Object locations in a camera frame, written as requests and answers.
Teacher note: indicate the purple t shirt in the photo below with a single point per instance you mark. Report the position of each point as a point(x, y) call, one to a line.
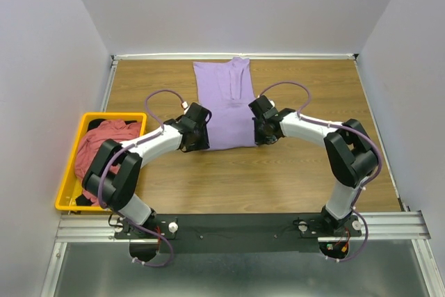
point(226, 90)

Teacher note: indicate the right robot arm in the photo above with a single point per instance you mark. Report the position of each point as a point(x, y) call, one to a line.
point(354, 158)

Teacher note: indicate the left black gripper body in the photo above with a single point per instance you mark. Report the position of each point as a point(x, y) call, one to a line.
point(195, 140)

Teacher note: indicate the aluminium frame rail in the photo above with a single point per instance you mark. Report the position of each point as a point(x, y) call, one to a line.
point(373, 254)

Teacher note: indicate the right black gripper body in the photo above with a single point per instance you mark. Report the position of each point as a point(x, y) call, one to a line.
point(263, 133)

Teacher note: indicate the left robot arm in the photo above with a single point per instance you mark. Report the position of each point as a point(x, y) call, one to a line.
point(113, 174)

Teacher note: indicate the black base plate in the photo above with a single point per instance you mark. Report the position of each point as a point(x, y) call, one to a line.
point(236, 234)

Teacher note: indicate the red t shirt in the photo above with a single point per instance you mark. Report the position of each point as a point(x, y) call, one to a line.
point(94, 147)

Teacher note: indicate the yellow plastic bin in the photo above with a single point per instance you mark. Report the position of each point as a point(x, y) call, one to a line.
point(70, 187)

